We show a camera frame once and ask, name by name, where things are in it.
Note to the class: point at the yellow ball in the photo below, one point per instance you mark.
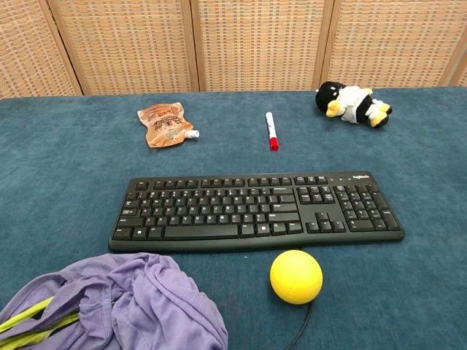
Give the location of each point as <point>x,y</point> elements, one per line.
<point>296,277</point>

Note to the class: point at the woven wooden folding screen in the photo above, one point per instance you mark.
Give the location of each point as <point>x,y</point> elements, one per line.
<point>233,43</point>

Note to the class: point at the brown spouted drink pouch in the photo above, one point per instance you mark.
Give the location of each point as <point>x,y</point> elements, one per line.
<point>164,125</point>

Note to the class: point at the black and white plush penguin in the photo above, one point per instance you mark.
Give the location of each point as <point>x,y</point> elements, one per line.
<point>352,104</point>

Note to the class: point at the purple shirt with green trim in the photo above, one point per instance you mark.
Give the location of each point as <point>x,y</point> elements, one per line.
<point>138,310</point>

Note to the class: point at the black computer keyboard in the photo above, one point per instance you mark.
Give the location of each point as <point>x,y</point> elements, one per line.
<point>255,211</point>

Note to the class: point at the red and white marker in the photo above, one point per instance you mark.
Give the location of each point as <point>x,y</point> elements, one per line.
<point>271,130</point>

